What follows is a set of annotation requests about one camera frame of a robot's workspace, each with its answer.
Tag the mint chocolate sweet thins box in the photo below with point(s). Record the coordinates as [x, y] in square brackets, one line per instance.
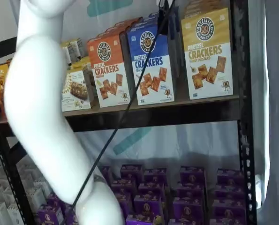
[79, 48]
[65, 50]

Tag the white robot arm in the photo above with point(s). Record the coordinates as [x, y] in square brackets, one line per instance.
[40, 93]

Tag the purple Annie's snack box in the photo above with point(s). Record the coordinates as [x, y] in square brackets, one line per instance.
[192, 174]
[155, 175]
[183, 221]
[229, 193]
[230, 177]
[189, 191]
[131, 172]
[56, 200]
[151, 189]
[188, 208]
[74, 218]
[125, 201]
[106, 174]
[148, 206]
[144, 220]
[121, 187]
[228, 222]
[228, 211]
[50, 215]

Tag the grey white fabric curtain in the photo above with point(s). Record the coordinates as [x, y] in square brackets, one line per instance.
[274, 93]

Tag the black metal shelving rack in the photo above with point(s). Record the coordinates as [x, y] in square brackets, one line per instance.
[153, 118]

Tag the yellow white pretzel crackers box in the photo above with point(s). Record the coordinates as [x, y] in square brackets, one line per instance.
[207, 5]
[207, 70]

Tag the brown wooden shelf board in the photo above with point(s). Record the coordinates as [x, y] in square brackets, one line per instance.
[176, 103]

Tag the orange white pretzel crackers box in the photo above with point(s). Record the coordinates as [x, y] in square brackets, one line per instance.
[111, 32]
[108, 82]
[122, 23]

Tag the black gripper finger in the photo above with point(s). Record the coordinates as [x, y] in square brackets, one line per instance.
[161, 14]
[174, 23]

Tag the blue white pretzel crackers box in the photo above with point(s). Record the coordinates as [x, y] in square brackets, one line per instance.
[153, 82]
[148, 20]

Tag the almond flour bars box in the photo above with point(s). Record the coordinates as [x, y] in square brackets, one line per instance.
[79, 65]
[76, 93]
[81, 59]

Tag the white backdrop with teal logo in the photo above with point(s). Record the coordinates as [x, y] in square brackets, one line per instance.
[153, 146]

